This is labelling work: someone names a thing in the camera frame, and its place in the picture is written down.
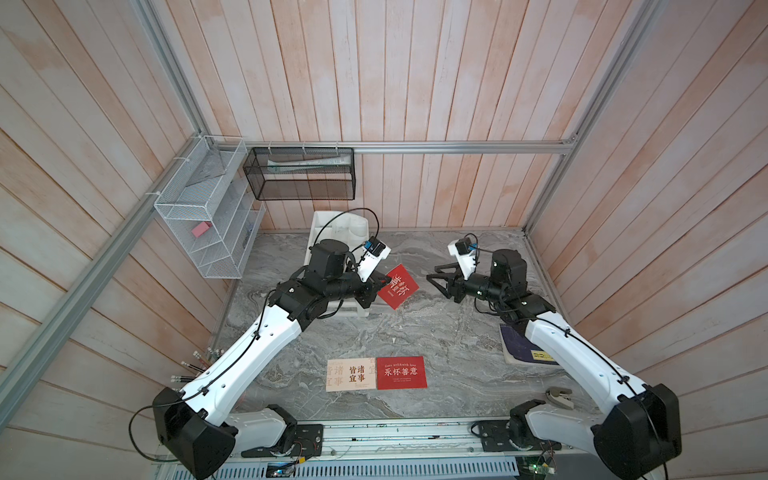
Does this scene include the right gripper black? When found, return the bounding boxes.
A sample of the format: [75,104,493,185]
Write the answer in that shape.
[428,263,508,308]

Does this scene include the red postcard gold characters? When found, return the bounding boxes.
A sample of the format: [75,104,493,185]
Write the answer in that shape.
[378,264,419,310]

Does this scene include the white plastic drawer organizer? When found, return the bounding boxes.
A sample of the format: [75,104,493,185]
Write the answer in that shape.
[302,210,371,319]

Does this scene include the beige postcard red characters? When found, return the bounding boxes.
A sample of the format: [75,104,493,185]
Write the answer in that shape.
[325,358,377,392]

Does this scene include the red postcard white characters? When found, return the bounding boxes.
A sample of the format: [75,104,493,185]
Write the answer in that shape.
[376,356,428,390]

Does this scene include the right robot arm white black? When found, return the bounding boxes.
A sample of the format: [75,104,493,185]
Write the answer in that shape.
[427,237,682,479]

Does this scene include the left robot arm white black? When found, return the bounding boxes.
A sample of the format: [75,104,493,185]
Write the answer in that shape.
[148,237,392,479]

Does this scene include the dark blue notebook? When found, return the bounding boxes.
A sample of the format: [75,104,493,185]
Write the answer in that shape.
[500,324,558,366]

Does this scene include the bundle of pencils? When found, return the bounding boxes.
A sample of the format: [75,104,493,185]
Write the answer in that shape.
[170,348,224,383]

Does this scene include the pink eraser block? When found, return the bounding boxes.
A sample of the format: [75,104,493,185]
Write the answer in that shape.
[191,221,212,238]

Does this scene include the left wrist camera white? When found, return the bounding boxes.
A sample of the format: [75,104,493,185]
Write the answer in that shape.
[357,236,391,282]

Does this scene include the black mesh wall basket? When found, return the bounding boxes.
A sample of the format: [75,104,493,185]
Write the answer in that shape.
[243,146,357,201]

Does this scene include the aluminium front rail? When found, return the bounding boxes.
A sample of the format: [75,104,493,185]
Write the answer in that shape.
[152,413,601,464]

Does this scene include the aluminium back wall rail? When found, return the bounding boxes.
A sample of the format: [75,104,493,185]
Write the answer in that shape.
[243,140,576,155]

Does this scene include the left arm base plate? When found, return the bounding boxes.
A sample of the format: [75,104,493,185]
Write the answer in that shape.
[240,424,324,460]

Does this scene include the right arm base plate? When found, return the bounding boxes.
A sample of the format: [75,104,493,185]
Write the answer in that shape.
[469,419,562,452]

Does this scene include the white wire wall shelf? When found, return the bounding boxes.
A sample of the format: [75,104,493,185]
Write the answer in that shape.
[154,135,265,279]

